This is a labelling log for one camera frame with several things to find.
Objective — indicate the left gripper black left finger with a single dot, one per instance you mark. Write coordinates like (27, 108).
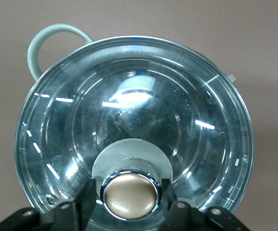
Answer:
(76, 216)

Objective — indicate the glass lid with bronze knob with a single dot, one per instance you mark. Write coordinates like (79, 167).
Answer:
(177, 108)

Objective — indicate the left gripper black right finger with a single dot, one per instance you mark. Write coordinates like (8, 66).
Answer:
(189, 216)

